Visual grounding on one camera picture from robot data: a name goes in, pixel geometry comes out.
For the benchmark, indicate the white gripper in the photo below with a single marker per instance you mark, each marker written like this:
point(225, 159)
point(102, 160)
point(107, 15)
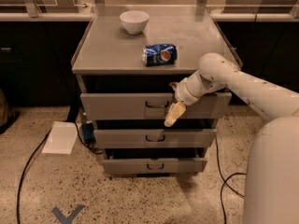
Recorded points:
point(183, 93)

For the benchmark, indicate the grey top drawer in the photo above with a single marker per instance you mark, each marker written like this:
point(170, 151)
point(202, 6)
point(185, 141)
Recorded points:
point(109, 106)

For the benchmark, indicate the grey drawer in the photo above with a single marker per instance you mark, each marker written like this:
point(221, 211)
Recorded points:
point(154, 138)
point(109, 106)
point(150, 166)

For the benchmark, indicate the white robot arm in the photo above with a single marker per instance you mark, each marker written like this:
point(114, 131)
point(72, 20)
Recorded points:
point(272, 181)

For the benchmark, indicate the grey middle drawer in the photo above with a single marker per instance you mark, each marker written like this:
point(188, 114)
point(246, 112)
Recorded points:
point(154, 138)

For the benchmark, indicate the grey metal drawer cabinet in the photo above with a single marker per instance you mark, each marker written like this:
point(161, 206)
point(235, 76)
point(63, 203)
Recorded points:
point(109, 60)

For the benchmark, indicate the grey bottom drawer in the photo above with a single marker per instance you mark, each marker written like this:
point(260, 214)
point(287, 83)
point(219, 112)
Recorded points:
point(150, 166)

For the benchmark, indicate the blue pepsi can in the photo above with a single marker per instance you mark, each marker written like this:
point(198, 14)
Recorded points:
point(159, 54)

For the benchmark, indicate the white ceramic bowl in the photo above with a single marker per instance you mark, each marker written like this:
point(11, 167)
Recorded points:
point(134, 21)

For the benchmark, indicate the blue power box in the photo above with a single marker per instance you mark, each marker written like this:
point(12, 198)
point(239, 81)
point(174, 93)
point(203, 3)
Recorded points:
point(87, 133)

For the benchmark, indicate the white paper sheet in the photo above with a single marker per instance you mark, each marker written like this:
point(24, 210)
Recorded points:
point(61, 139)

